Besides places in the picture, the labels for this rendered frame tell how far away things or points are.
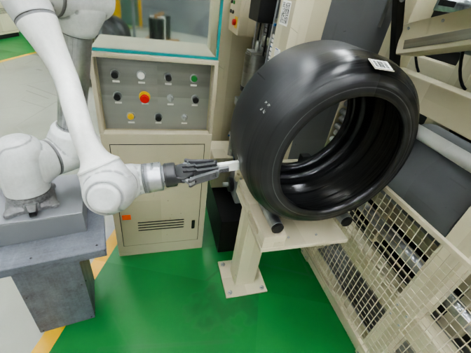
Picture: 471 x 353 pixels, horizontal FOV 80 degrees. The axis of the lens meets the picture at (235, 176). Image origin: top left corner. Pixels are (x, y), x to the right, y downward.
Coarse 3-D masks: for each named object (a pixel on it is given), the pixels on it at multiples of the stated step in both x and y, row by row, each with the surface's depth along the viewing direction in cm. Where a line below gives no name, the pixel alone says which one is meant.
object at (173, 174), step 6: (168, 162) 85; (174, 162) 85; (168, 168) 83; (174, 168) 83; (180, 168) 87; (186, 168) 87; (168, 174) 82; (174, 174) 82; (180, 174) 84; (186, 174) 84; (192, 174) 85; (168, 180) 82; (174, 180) 83; (180, 180) 83; (168, 186) 84
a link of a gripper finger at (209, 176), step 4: (208, 172) 85; (212, 172) 85; (216, 172) 85; (196, 176) 83; (200, 176) 83; (204, 176) 84; (208, 176) 84; (212, 176) 85; (188, 180) 82; (192, 180) 82; (196, 180) 83; (200, 180) 84; (204, 180) 84; (208, 180) 85
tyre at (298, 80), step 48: (288, 48) 85; (336, 48) 75; (240, 96) 88; (288, 96) 70; (336, 96) 70; (384, 96) 73; (240, 144) 84; (288, 144) 74; (336, 144) 116; (384, 144) 102; (288, 192) 113; (336, 192) 110
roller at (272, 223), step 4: (264, 208) 102; (264, 212) 102; (268, 212) 100; (268, 216) 99; (272, 216) 98; (276, 216) 98; (268, 220) 98; (272, 220) 97; (276, 220) 96; (268, 224) 98; (272, 224) 96; (276, 224) 95; (280, 224) 95; (272, 228) 95; (276, 228) 95; (280, 228) 96; (276, 232) 97
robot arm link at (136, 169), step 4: (128, 164) 81; (132, 164) 82; (136, 164) 83; (140, 164) 83; (128, 168) 78; (132, 168) 79; (136, 168) 81; (140, 168) 81; (132, 172) 77; (136, 172) 79; (140, 172) 80; (136, 176) 78; (140, 176) 80; (140, 180) 80; (140, 184) 80; (140, 188) 80; (140, 192) 82; (144, 192) 82; (136, 196) 81
